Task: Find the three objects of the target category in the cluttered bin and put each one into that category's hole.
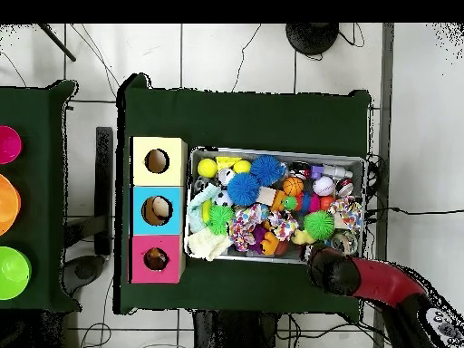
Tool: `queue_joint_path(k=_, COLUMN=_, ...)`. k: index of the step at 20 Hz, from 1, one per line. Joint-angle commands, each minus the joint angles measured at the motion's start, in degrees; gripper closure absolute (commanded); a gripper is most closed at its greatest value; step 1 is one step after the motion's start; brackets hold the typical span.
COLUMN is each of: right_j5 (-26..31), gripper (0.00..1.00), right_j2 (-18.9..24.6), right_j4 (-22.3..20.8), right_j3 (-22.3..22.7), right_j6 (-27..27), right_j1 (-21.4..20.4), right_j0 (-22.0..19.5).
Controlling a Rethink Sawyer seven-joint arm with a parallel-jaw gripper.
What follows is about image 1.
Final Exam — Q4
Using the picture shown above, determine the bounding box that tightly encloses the green spiky ball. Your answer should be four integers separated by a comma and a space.
303, 210, 335, 241
208, 204, 236, 236

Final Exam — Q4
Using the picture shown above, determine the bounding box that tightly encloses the mint knitted cloth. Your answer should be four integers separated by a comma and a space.
187, 182, 221, 234

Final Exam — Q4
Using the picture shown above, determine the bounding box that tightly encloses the cream knitted cloth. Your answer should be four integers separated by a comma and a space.
187, 227, 234, 261

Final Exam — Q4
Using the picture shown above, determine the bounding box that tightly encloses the wooden box with three holes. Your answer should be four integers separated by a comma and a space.
129, 136, 189, 285

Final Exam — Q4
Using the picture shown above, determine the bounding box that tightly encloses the silver mesh bin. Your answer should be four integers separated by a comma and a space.
183, 145, 368, 267

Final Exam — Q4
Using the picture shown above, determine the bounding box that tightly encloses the blue spiky ball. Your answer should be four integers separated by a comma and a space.
227, 172, 261, 207
250, 155, 287, 187

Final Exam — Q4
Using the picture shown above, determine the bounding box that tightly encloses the orange plastic block toy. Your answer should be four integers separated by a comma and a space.
259, 189, 288, 256

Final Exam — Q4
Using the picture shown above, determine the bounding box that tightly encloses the dark green table cloth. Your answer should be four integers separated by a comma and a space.
0, 79, 82, 314
113, 72, 372, 315

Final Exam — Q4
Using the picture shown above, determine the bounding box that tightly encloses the black upright panel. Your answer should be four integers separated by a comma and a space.
94, 126, 114, 255

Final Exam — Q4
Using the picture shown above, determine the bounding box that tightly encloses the grey black stand foot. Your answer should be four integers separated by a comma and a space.
59, 254, 107, 295

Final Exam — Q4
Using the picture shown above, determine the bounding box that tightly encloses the black round stand base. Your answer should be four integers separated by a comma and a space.
285, 23, 340, 56

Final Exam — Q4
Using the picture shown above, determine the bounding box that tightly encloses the orange bowl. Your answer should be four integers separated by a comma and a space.
0, 173, 22, 237

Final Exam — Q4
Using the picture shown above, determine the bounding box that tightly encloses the pink bowl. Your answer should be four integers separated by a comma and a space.
0, 125, 24, 165

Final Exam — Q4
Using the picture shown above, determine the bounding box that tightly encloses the thin black rod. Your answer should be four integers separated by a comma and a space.
37, 23, 77, 63

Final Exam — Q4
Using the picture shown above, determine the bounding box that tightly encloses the green bowl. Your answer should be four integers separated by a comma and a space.
0, 246, 33, 301

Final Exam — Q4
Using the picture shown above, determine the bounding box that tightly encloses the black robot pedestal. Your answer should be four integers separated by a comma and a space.
191, 309, 280, 348

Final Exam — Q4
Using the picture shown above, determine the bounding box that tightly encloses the black power cable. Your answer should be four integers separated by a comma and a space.
365, 206, 464, 218

